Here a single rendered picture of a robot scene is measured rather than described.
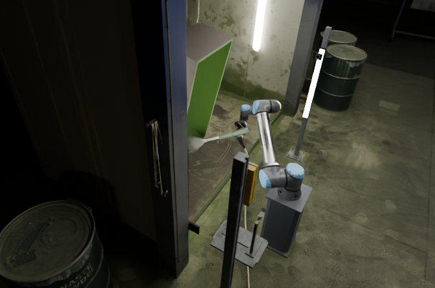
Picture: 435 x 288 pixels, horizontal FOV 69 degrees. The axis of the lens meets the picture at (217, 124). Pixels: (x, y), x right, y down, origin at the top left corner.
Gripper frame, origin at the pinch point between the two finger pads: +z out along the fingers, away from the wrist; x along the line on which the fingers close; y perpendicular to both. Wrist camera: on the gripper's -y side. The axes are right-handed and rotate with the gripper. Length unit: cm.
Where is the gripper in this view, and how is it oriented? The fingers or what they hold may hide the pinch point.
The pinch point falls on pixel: (237, 135)
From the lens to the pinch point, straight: 306.1
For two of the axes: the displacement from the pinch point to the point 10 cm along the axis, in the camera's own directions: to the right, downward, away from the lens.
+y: 4.3, 8.1, 4.1
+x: -8.7, 2.5, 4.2
